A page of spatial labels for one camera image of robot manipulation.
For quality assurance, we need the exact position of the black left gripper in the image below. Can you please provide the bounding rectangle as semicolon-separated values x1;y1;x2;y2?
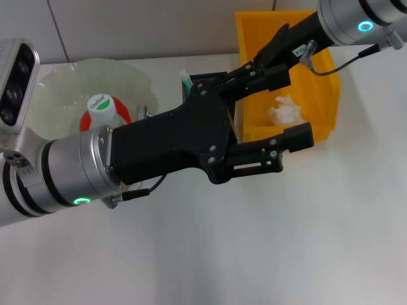
109;83;238;186

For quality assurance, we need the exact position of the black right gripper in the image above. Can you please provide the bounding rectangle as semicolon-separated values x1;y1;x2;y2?
252;11;332;69

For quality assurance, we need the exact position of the white paper ball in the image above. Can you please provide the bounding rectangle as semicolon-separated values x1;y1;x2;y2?
266;95;305;126

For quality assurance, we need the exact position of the red-orange toy orange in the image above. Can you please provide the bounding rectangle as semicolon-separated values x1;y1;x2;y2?
79;97;133;133

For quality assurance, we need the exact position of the mint green utility knife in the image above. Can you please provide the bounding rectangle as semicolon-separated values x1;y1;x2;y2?
179;69;193;96

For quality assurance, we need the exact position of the clear water bottle green label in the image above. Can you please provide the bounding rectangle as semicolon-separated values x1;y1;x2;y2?
87;93;128;131

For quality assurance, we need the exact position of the black mesh pen holder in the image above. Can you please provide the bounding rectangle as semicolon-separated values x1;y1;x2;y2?
181;71;238;141

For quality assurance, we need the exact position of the pale green glass fruit plate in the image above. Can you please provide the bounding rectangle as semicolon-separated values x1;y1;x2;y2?
31;58;160;142

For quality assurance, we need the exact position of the yellow plastic bin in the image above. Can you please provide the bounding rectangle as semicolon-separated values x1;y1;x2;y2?
235;10;342;148

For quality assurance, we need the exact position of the left arm cable with plugs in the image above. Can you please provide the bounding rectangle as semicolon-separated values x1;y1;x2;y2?
103;104;168;210

